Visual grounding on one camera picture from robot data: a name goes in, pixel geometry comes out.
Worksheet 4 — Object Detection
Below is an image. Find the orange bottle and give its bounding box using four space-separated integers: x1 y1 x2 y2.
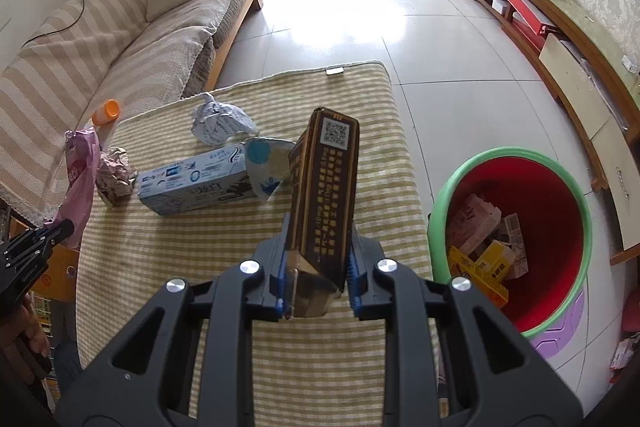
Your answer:
91 99 121 126

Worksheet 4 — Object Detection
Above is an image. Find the blue white toothpaste box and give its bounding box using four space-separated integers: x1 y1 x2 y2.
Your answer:
136 144 256 216

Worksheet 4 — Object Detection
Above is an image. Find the red bin with green rim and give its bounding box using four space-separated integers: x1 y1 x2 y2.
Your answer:
427 148 593 342

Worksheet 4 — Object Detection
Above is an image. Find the orange cardboard box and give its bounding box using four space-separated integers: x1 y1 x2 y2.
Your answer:
30 243 80 303

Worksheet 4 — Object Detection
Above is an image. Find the crumpled white blue wrapper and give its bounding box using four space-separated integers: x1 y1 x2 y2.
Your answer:
191 93 259 146

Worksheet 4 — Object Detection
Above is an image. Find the person's left hand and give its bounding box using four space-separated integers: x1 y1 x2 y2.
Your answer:
0 294 51 380

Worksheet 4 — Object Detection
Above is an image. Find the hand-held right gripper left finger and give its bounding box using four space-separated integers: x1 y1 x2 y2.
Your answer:
57 239 301 427

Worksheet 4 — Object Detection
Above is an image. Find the red box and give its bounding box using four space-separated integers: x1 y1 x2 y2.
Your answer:
507 0 556 50

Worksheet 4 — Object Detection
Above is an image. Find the purple floor mat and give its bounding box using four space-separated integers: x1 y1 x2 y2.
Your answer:
532 289 586 360

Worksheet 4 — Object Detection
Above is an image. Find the red plastic stool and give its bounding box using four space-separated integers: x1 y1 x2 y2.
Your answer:
620 301 640 334

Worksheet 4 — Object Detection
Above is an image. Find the checkered tablecloth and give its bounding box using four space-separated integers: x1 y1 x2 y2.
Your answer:
75 61 443 427

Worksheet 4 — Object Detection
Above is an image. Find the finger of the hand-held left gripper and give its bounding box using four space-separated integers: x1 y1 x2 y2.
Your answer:
0 249 51 305
0 218 76 259

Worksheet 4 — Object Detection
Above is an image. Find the striped beige sofa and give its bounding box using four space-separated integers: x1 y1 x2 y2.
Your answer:
0 0 256 228

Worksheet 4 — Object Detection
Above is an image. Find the white printed carton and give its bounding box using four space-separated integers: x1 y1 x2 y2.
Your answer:
492 213 530 280

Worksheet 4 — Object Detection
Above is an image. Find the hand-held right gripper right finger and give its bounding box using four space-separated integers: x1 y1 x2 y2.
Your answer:
345 227 583 427

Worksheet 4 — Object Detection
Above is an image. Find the dark blue cloth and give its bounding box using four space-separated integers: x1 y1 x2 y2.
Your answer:
52 342 83 385

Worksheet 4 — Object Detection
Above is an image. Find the crumpled brown paper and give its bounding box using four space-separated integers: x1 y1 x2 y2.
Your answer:
96 146 138 208

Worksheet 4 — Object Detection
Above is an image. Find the pink plastic bag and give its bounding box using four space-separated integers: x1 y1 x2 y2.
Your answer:
44 128 102 248

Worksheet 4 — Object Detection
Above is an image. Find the brown printed box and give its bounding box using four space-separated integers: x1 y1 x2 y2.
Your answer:
285 107 361 319

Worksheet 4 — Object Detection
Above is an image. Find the black cable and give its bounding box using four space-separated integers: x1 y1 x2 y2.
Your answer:
20 0 83 46

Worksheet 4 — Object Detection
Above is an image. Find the wooden TV cabinet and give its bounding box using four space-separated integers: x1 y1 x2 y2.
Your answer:
467 0 640 265

